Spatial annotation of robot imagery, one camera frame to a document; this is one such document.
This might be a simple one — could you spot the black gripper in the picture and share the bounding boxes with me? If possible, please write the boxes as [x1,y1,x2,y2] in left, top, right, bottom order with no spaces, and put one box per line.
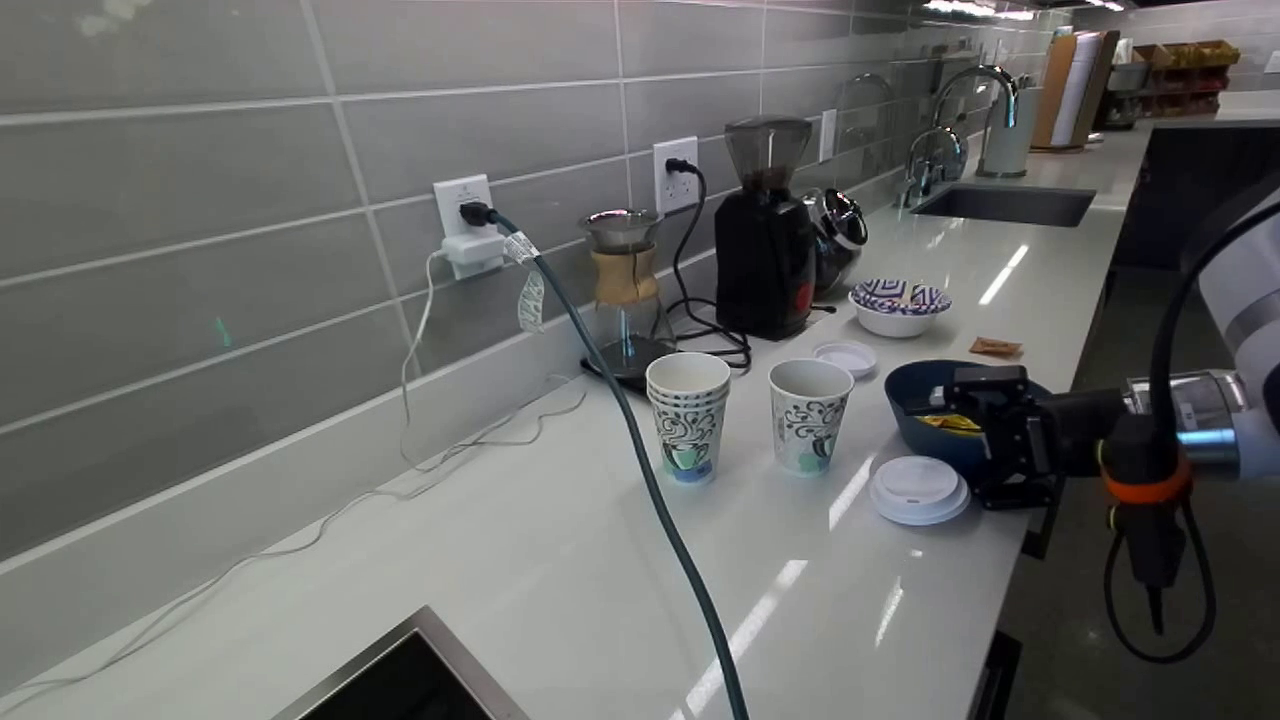
[929,367,1135,516]

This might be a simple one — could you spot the dark blue bowl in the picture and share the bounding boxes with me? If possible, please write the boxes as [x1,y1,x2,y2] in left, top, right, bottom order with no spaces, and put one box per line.
[880,356,1073,478]

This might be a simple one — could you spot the yellow stacked food trays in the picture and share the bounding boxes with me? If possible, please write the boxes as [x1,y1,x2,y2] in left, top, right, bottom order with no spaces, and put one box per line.
[1134,36,1245,124]

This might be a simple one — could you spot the glass pour-over carafe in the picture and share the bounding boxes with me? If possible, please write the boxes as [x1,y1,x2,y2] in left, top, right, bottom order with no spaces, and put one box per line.
[579,202,670,351]

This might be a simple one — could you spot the thin white cable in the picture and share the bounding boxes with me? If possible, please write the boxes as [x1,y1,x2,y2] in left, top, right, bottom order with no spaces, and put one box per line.
[0,242,597,716]

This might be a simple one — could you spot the black recessed counter well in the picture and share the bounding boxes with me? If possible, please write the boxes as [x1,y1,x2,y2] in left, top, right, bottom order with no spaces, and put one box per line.
[272,602,531,720]

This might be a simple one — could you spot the black coffee scale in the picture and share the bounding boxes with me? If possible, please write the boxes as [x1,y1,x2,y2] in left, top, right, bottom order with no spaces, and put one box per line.
[579,332,680,395]

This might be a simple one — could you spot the patterned white paper cup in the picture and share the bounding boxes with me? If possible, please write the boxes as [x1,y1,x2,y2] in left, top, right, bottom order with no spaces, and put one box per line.
[764,356,859,478]
[639,349,736,489]

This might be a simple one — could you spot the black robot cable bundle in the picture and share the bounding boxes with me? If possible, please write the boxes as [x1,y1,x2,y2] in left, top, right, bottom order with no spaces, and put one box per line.
[1095,174,1280,667]

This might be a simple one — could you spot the black coffee grinder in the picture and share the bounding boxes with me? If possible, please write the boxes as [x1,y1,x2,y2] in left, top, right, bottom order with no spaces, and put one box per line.
[714,117,819,340]

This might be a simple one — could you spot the white bowl with blue pattern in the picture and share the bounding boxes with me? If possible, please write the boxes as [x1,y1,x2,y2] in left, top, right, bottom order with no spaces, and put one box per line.
[848,273,957,340]

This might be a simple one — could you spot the orange cable strap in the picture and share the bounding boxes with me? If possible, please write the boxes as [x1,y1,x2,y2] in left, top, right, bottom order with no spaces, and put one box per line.
[1095,457,1200,509]

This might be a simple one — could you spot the yellow item in bowl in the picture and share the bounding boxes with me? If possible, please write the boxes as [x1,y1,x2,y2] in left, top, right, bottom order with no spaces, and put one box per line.
[913,406,987,443]

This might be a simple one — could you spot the small flat white lid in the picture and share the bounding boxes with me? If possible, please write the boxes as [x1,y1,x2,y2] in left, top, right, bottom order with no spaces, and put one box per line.
[813,340,880,382]

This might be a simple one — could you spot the dark counter sink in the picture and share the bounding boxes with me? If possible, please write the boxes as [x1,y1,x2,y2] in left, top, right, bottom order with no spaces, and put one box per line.
[916,181,1099,233]

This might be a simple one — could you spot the black grinder power cable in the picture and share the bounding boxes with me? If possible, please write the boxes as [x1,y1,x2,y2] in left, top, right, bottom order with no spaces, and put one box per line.
[660,156,758,376]

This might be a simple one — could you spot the thick black power cable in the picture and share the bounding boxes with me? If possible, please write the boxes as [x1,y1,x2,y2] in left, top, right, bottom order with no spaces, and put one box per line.
[455,197,758,720]

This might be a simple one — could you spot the white plastic cup lid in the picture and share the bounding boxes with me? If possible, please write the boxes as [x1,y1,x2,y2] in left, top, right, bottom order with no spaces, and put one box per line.
[868,453,978,531]

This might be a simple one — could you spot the white plug adapter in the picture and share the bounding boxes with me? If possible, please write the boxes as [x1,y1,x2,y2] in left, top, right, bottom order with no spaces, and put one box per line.
[445,228,543,284]

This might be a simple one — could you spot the chrome faucet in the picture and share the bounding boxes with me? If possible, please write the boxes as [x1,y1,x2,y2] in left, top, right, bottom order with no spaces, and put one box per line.
[901,58,1027,208]

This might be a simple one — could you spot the dark base cabinet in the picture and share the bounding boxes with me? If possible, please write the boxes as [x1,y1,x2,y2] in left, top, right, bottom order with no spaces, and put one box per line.
[964,505,1076,720]

